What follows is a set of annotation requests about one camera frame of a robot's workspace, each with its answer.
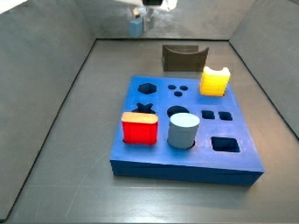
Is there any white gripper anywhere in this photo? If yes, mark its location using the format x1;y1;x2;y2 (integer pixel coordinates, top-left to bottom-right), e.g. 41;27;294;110
114;0;177;32

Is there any red block with tan top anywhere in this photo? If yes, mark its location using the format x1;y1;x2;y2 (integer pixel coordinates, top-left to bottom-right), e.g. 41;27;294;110
121;112;158;145

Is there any yellow notched block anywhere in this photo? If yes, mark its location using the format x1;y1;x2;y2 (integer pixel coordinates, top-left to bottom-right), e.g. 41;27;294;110
200;66;230;96

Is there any blue shape sorting board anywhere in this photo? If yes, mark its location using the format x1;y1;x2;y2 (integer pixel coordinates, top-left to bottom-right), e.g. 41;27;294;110
109;76;264;186

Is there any grey-blue cylinder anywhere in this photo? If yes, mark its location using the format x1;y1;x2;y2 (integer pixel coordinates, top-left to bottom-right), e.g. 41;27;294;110
166;113;200;149

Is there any black curved fixture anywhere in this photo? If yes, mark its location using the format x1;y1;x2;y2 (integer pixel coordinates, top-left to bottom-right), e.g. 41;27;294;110
162;45;209;72

